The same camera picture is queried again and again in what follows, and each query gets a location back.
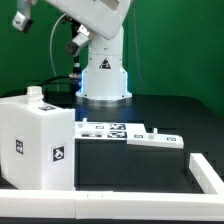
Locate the white door panel with knob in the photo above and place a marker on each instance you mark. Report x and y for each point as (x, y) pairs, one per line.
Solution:
(155, 139)

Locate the white cabinet body box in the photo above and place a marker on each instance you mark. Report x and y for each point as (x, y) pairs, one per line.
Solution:
(36, 145)

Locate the white cabinet top block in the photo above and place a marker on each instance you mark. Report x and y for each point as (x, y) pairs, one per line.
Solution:
(34, 95)

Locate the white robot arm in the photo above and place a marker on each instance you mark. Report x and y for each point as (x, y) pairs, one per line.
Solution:
(104, 79)

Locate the white marker base sheet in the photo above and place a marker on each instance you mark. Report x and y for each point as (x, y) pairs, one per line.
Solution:
(122, 131)

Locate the white door panel with pegs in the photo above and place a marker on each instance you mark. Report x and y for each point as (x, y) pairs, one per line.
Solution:
(86, 129)

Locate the white L-shaped fence frame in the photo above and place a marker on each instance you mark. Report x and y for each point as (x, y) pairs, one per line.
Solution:
(207, 206)

